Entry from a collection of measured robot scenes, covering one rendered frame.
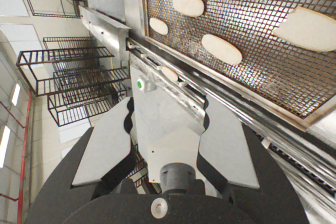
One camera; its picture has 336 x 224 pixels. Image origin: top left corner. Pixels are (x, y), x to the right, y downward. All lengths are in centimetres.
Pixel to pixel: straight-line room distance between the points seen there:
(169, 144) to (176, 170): 10
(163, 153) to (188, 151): 9
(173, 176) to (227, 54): 43
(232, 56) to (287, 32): 8
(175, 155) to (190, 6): 46
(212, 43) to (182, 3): 12
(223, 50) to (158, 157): 41
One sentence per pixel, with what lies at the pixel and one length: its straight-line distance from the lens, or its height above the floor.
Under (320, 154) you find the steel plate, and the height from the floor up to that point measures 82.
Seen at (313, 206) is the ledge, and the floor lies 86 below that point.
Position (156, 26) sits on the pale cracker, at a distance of 43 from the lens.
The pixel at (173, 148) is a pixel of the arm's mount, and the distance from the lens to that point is 46.
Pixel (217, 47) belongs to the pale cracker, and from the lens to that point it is 28.
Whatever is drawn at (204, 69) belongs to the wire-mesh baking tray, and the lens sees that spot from 32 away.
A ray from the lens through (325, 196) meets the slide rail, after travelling 42.
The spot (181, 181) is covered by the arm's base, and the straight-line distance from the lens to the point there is 51.
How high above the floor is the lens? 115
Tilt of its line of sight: 35 degrees down
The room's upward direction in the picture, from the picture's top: 109 degrees counter-clockwise
